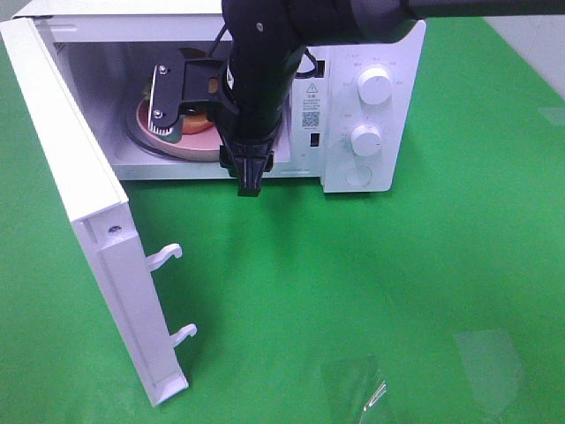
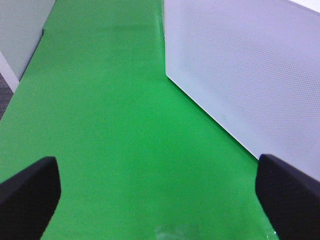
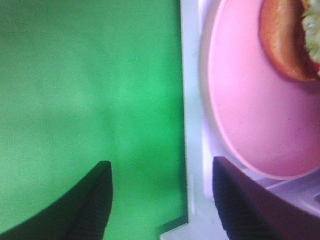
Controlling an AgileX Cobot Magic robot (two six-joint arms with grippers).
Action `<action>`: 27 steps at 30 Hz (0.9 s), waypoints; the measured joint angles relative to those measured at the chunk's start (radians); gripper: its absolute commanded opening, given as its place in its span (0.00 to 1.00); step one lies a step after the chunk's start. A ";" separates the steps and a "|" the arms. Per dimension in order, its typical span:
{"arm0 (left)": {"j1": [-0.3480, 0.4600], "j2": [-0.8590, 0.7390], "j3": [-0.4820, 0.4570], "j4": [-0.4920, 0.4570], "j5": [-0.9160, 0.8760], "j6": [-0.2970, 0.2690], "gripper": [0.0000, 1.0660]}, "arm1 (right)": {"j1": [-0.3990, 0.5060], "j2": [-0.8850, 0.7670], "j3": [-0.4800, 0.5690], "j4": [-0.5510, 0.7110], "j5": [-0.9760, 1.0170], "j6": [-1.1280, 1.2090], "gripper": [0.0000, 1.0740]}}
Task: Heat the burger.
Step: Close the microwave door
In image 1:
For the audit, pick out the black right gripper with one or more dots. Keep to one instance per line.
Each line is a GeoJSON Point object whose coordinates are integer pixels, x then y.
{"type": "Point", "coordinates": [212, 88]}

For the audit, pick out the pink round plate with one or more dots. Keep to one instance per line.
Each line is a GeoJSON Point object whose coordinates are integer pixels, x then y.
{"type": "Point", "coordinates": [201, 147]}

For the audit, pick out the burger with lettuce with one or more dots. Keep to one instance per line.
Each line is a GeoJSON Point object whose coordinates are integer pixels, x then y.
{"type": "Point", "coordinates": [193, 123]}

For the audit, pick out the round white door button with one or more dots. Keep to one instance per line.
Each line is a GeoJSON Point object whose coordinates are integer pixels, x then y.
{"type": "Point", "coordinates": [358, 176]}

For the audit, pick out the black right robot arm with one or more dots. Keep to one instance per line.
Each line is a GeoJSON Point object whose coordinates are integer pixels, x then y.
{"type": "Point", "coordinates": [269, 39]}

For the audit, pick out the glass microwave turntable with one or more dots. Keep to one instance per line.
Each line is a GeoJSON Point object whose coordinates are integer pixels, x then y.
{"type": "Point", "coordinates": [135, 125]}

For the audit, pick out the white microwave oven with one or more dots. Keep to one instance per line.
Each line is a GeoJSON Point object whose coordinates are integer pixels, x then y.
{"type": "Point", "coordinates": [107, 50]}

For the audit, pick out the lower white microwave knob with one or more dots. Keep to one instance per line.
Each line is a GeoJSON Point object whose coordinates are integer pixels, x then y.
{"type": "Point", "coordinates": [366, 140]}

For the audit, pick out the white microwave knob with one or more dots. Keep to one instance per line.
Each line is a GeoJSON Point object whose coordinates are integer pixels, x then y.
{"type": "Point", "coordinates": [374, 85]}
{"type": "Point", "coordinates": [366, 140]}

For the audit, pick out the upper white microwave knob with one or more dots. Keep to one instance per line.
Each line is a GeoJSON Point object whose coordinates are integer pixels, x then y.
{"type": "Point", "coordinates": [374, 85]}

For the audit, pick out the clear tape patch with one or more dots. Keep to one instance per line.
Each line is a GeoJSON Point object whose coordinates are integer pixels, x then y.
{"type": "Point", "coordinates": [356, 391]}

